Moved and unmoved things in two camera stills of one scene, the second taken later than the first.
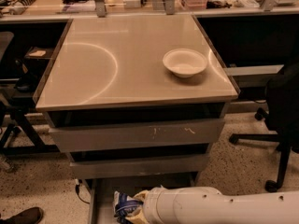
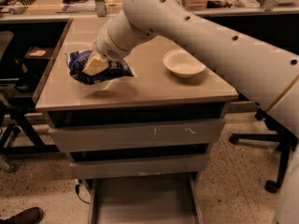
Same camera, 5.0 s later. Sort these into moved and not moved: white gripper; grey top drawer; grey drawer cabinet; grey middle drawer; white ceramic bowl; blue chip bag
Moved: blue chip bag; white gripper
Not moved: grey middle drawer; white ceramic bowl; grey drawer cabinet; grey top drawer
